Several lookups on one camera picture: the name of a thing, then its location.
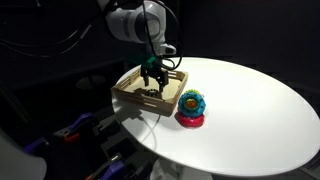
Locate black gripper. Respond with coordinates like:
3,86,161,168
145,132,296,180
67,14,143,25
140,65,168,92

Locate black and white ring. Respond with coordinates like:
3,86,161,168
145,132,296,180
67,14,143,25
145,88,161,99

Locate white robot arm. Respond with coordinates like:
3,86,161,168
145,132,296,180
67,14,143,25
97,0,177,92

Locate wooden slatted tray box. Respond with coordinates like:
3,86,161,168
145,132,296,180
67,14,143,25
111,66,188,116

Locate purple orange clamp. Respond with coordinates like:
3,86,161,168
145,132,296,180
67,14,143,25
53,112,98,143

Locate purple clamp lower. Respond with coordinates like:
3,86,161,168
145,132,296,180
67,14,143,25
84,160,129,180

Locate white round table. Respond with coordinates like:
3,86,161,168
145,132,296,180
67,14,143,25
113,57,320,177

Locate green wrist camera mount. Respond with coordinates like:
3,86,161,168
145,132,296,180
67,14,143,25
127,54,157,68

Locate blue toy ring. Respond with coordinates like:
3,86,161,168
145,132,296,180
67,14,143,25
177,92,207,118

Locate orange toy ring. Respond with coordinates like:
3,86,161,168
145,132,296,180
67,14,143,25
185,99,198,109

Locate red toy ring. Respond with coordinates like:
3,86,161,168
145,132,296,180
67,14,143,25
175,111,206,129

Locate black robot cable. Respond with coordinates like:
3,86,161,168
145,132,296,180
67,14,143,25
141,0,184,71

